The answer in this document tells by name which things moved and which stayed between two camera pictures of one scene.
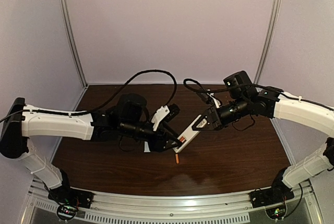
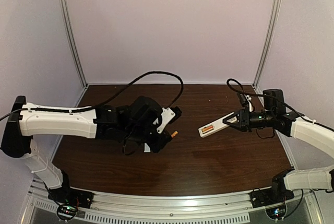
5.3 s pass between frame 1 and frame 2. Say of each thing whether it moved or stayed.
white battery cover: stayed
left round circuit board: stayed
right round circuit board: stayed
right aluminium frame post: stayed
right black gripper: moved
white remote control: moved
